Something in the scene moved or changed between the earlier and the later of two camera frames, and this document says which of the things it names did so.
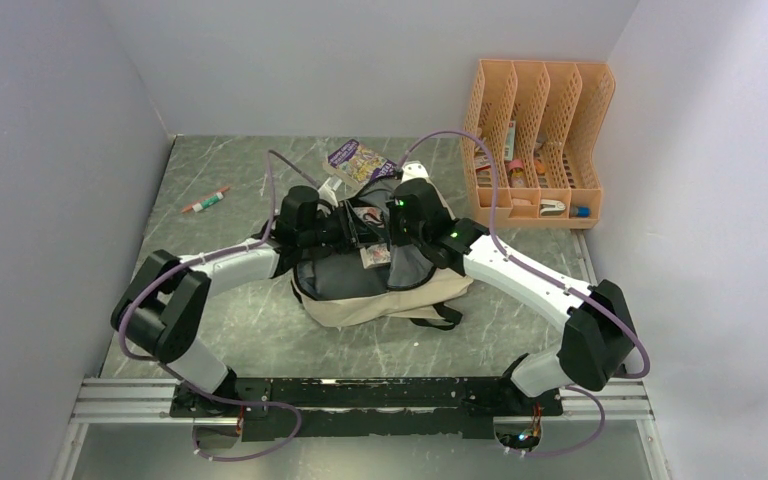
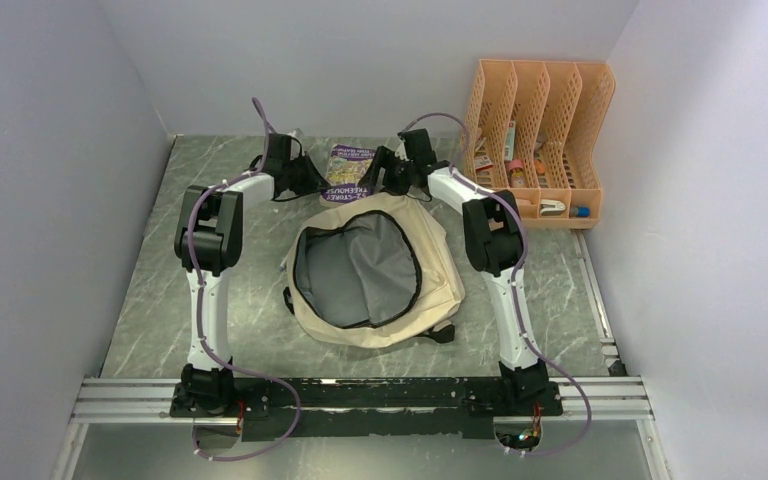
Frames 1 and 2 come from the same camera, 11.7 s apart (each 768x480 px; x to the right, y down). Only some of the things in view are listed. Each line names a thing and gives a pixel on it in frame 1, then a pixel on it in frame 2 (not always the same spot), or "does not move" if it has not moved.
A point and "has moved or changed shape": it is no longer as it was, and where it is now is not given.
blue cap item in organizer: x=580 y=211 does not move
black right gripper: x=393 y=211 → x=383 y=158
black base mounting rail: x=363 y=407 does not move
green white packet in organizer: x=508 y=149 does not move
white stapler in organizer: x=549 y=207 does not move
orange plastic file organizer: x=547 y=123 does not move
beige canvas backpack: x=343 y=275 has moved or changed shape
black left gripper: x=341 y=217 → x=316 y=183
